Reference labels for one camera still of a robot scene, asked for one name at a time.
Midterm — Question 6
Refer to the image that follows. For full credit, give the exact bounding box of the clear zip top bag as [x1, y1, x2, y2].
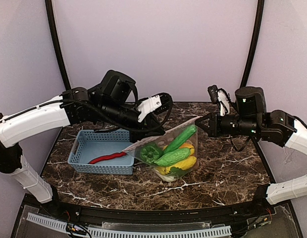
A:
[123, 117, 200, 182]

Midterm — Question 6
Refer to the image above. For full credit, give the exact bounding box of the orange yellow toy mango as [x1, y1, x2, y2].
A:
[180, 142, 195, 156]

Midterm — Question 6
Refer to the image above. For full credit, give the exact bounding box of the black left corner frame post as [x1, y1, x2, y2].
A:
[45, 0, 71, 90]

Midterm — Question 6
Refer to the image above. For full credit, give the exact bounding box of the white slotted cable duct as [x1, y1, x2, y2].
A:
[27, 212, 232, 238]

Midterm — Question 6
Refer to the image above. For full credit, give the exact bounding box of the green toy bitter gourd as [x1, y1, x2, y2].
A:
[154, 148, 191, 167]

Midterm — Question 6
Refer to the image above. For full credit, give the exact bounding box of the black corner frame post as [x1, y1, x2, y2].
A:
[45, 0, 71, 90]
[240, 0, 265, 88]

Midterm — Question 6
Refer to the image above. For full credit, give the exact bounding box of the black front rail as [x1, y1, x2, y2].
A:
[61, 201, 275, 228]

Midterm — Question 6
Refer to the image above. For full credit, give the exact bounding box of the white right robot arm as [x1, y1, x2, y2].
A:
[195, 85, 307, 205]

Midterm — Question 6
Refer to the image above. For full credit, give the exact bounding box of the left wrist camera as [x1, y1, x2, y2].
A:
[136, 93, 173, 122]

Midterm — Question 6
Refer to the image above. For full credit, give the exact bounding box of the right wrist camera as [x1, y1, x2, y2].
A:
[207, 85, 232, 117]

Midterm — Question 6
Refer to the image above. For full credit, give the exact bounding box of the black right corner frame post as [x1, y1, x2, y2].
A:
[240, 0, 265, 88]

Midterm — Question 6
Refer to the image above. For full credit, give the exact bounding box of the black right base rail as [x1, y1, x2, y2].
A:
[251, 137, 275, 183]

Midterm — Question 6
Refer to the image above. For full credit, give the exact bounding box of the red toy chili pepper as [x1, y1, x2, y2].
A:
[88, 152, 127, 165]

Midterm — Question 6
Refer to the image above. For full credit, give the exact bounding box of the green toy bell pepper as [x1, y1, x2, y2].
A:
[140, 144, 163, 164]

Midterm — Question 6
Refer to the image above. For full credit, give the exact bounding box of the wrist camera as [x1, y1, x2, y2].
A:
[136, 93, 173, 122]
[207, 85, 232, 117]

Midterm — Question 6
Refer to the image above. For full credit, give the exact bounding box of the light blue plastic basket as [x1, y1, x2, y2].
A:
[67, 129, 134, 175]

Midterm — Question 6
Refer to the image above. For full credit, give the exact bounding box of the green toy chili pepper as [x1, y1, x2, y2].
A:
[164, 125, 198, 154]

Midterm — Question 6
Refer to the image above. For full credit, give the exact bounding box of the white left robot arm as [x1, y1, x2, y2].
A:
[0, 70, 173, 204]

